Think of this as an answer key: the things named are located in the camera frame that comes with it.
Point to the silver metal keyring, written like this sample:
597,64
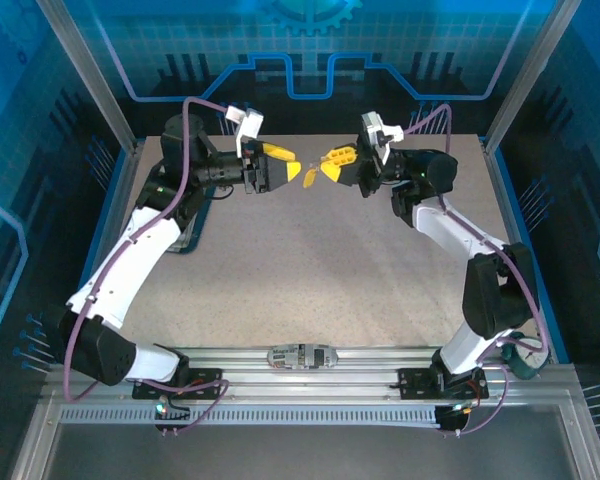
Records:
316,167

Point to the yellow plastic key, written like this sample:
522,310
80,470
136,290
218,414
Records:
310,179

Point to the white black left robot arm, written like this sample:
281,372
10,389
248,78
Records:
130,260

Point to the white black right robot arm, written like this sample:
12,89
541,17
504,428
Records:
460,230

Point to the dark blue rimmed tray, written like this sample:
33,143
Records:
205,225

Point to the printed silver wrapper bundle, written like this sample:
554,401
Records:
302,356

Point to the green dial gauge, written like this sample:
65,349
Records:
530,362

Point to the black controller board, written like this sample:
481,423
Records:
452,417
172,412

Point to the grey metal panel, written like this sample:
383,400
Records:
300,455

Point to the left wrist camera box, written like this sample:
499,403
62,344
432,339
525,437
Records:
250,125

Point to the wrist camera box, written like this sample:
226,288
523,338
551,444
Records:
375,130
250,125

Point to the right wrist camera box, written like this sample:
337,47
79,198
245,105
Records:
375,130

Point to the aluminium side rail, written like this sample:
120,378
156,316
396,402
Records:
502,200
132,165

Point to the aluminium frame post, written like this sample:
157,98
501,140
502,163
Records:
532,75
87,75

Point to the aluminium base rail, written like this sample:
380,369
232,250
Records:
360,365

